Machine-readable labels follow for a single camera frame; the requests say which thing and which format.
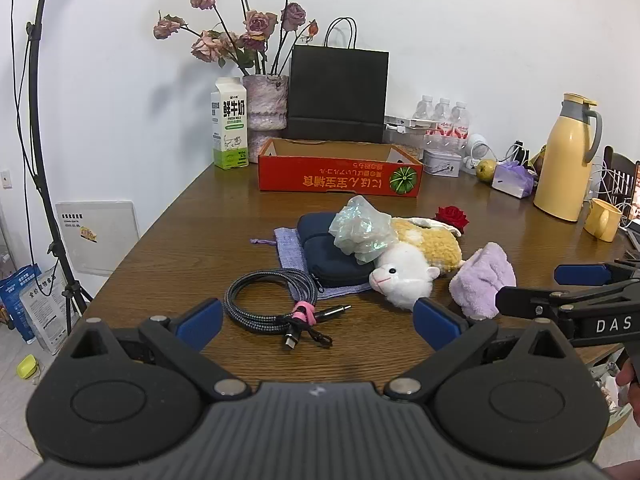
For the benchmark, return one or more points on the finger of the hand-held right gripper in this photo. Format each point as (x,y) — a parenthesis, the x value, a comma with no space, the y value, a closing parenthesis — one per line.
(520,301)
(580,274)

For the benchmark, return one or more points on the white wall socket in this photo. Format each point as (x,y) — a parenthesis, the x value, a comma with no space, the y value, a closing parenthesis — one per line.
(5,179)

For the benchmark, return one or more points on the yellow thermos jug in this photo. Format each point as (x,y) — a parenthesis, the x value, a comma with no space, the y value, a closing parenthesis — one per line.
(560,170)

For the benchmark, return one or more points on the dark wooden chair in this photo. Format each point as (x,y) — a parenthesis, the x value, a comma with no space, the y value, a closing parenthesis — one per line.
(620,165)

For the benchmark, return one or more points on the person's right hand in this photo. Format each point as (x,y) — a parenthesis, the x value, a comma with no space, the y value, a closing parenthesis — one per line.
(625,375)

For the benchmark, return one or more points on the purple plush cloth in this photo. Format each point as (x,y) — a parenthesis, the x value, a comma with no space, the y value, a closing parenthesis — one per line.
(482,280)

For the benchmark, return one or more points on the blue food bag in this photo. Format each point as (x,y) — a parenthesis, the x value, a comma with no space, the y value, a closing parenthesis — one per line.
(15,305)

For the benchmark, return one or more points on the mottled purple vase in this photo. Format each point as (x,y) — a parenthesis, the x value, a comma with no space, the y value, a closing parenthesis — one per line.
(267,105)

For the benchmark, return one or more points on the iridescent plastic bag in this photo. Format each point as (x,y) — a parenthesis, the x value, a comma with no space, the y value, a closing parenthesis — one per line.
(360,230)

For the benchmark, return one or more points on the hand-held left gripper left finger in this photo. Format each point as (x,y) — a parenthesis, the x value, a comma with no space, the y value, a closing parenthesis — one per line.
(200,322)

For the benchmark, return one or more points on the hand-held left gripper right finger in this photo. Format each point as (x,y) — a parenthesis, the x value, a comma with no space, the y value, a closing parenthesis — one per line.
(435,322)

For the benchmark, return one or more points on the white flat carton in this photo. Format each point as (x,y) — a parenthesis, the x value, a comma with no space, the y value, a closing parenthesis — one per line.
(400,121)

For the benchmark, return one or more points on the navy zip pouch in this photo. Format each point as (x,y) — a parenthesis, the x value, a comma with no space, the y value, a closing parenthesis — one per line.
(330,265)

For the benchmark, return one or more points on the pale tin box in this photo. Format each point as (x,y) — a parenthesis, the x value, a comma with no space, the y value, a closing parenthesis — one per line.
(442,162)

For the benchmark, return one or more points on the purple tissue pack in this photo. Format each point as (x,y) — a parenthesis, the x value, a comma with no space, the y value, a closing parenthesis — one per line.
(512,180)

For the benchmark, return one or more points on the black power adapter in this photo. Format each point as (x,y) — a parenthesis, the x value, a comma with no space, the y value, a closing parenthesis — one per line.
(517,152)

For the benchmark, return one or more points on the white green milk carton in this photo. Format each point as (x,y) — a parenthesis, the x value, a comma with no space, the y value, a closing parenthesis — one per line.
(229,125)

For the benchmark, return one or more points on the clear seed container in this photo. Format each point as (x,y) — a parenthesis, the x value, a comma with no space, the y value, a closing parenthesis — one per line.
(407,149)

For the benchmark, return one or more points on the dried pink roses bouquet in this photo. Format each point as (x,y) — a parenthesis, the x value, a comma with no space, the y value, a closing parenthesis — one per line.
(258,22)

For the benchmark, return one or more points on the black paper bag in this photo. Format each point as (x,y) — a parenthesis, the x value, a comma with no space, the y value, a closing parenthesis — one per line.
(337,90)

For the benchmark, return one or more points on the yellow green small object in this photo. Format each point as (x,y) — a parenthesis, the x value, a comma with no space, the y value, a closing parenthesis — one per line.
(27,366)

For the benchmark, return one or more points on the yellow green apple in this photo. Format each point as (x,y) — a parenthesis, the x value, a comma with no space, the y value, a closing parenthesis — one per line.
(486,171)

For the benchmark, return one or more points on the black light stand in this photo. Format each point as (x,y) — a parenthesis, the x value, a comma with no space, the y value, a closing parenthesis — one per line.
(30,30)

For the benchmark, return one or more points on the yellow cup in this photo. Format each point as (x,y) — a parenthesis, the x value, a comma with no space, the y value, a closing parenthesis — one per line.
(600,220)

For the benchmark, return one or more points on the white yellow plush alpaca toy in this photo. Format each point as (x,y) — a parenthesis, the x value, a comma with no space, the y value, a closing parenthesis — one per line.
(405,270)

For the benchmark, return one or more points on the small white fan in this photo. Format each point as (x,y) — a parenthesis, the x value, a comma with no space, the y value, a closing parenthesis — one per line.
(477,147)

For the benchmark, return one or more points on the white board with sticker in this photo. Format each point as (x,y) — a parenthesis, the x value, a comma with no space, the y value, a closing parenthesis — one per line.
(105,250)

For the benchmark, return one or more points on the red cardboard box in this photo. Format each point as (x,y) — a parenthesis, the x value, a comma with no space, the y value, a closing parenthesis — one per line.
(325,177)

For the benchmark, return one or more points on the yellow snack packet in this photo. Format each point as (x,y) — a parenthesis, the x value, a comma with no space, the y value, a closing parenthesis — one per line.
(539,157)

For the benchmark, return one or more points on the red artificial rose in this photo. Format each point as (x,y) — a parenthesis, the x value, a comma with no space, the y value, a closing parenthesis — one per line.
(452,216)

